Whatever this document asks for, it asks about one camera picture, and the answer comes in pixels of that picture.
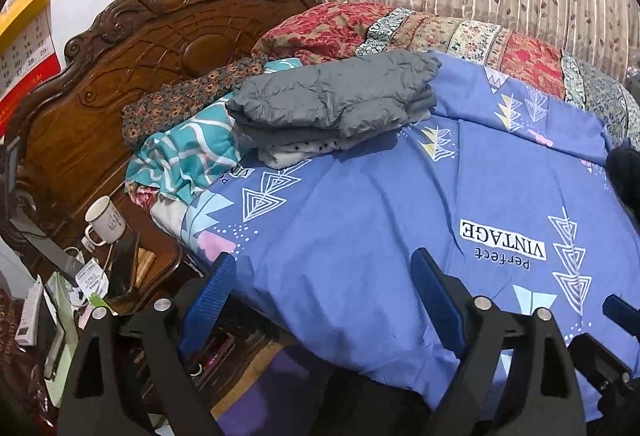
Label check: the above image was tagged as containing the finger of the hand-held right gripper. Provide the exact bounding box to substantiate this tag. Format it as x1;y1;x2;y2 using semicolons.
602;295;640;332

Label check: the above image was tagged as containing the red floral patchwork quilt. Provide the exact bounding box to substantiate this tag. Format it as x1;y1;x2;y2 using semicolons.
251;2;640;152

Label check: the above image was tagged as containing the blue printed bedsheet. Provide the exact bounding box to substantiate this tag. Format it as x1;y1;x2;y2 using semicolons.
180;48;640;424

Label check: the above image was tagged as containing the white mug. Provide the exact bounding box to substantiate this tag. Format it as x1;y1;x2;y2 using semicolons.
82;195;126;247

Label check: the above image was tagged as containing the brown floral pillow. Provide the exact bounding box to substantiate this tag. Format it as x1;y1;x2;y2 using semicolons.
121;55;268;152

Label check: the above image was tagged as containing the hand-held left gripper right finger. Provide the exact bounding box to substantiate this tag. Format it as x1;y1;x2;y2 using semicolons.
410;247;588;436

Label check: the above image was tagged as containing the white remote control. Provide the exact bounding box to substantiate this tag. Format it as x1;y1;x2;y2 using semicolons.
15;281;46;347

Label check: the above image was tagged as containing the black fleece garment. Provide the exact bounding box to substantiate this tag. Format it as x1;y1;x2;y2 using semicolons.
605;138;640;227

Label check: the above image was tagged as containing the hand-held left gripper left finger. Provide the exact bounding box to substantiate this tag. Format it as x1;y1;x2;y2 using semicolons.
57;252;238;436

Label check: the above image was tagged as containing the dark phone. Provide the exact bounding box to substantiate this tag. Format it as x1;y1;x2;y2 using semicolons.
106;232;141;299

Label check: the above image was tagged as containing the grey quilted puffer jacket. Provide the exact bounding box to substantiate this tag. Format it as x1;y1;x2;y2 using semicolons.
225;50;443;152

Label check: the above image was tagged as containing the carved wooden headboard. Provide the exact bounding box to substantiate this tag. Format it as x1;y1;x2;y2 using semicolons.
0;0;318;257

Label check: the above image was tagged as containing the wall calendar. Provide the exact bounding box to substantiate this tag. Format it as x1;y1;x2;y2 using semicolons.
0;0;62;137

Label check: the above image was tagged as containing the wooden nightstand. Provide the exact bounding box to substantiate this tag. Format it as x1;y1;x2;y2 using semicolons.
60;216;281;417

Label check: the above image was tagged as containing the white label card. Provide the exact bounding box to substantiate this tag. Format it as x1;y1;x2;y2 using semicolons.
75;258;110;302

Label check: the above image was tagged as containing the teal white-striped blanket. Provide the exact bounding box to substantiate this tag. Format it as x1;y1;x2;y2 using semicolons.
124;57;303;204

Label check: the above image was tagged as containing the white black-dotted fleece garment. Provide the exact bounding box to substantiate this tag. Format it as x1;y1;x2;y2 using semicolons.
257;128;401;169

